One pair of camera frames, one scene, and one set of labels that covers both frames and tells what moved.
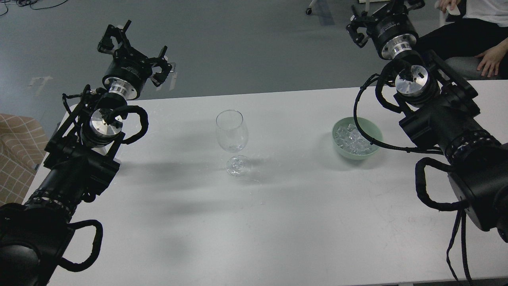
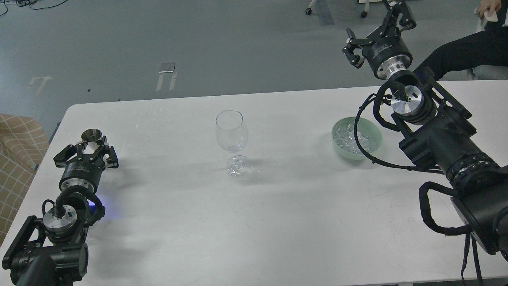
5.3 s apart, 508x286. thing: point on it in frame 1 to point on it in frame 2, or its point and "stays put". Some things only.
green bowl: (349, 143) stays put
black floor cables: (26, 3) stays put
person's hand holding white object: (442, 4) to (488, 6)
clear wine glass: (232, 135) stays put
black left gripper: (129, 70) to (84, 170)
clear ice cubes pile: (349, 138) stays put
